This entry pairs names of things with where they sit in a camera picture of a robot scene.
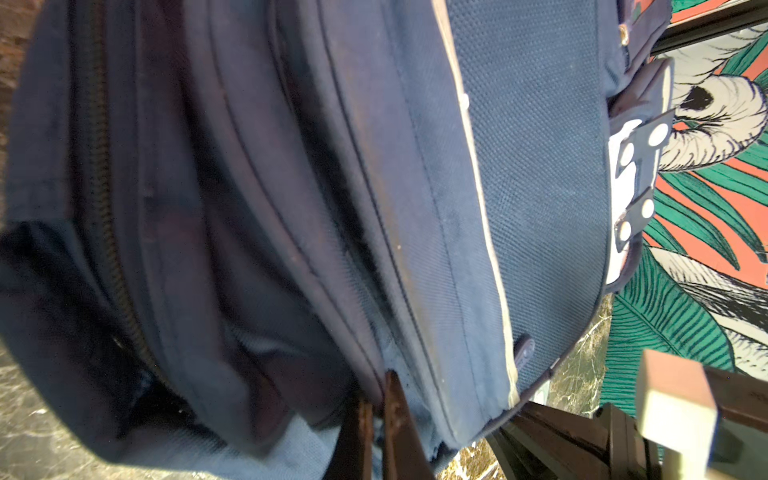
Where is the right black frame post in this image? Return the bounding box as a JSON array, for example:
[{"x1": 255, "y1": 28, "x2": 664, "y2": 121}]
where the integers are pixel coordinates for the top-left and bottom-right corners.
[{"x1": 651, "y1": 0, "x2": 767, "y2": 55}]

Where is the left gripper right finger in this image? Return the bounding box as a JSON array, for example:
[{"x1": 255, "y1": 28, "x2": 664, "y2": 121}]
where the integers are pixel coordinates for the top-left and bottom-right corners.
[{"x1": 383, "y1": 371, "x2": 435, "y2": 480}]

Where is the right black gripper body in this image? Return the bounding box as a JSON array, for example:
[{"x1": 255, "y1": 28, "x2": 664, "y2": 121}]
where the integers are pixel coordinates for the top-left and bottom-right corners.
[{"x1": 487, "y1": 402, "x2": 660, "y2": 480}]

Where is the navy blue student backpack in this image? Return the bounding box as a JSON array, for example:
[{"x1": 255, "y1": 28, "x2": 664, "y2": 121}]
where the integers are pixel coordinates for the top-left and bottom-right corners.
[{"x1": 1, "y1": 1, "x2": 673, "y2": 479}]

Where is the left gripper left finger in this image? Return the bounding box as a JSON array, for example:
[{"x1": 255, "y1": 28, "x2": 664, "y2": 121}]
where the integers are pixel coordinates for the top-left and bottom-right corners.
[{"x1": 323, "y1": 398, "x2": 374, "y2": 480}]

